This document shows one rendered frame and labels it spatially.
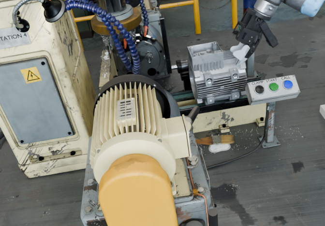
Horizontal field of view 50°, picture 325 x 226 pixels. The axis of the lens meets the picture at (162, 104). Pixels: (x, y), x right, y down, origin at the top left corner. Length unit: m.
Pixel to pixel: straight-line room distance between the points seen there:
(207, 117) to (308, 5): 0.57
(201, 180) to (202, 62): 0.63
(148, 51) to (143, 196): 1.03
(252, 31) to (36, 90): 0.76
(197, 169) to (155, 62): 0.85
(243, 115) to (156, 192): 0.93
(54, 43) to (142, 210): 0.67
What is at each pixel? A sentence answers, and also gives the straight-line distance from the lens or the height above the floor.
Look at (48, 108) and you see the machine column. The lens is 1.26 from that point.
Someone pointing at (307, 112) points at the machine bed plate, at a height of 0.80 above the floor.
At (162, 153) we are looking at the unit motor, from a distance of 0.65.
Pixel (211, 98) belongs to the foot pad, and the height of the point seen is 0.98.
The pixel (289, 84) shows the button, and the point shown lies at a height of 1.07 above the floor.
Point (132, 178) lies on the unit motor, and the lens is 0.58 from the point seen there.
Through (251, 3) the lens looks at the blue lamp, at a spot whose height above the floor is 1.19.
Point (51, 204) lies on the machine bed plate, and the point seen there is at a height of 0.80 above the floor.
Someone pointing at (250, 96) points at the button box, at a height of 1.05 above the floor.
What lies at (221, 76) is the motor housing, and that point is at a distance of 1.33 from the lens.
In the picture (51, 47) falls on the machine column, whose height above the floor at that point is 1.33.
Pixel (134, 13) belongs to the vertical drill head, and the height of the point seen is 1.33.
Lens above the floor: 1.75
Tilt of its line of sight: 34 degrees down
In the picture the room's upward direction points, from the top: 10 degrees counter-clockwise
